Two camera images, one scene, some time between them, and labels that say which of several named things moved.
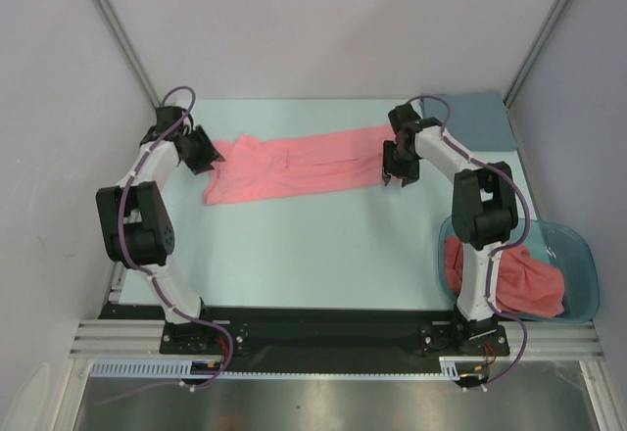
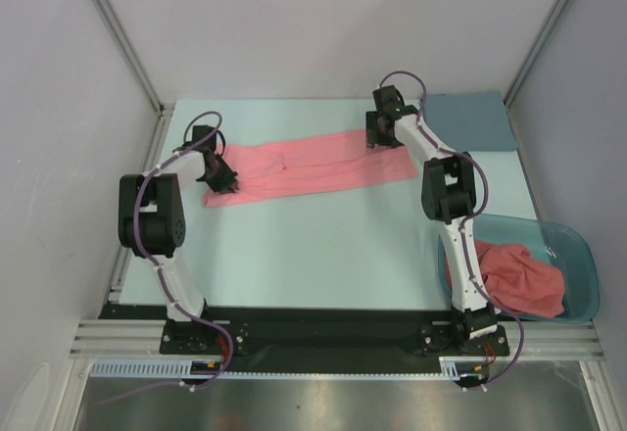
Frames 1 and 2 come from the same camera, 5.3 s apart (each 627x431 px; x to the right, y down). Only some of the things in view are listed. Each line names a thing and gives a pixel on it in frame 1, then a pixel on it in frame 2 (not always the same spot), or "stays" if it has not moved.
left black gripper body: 199,146 -> 220,178
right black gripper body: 401,167 -> 375,132
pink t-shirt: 263,167 stays
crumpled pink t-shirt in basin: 527,285 stays
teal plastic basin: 566,246 stays
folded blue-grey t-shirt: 480,119 stays
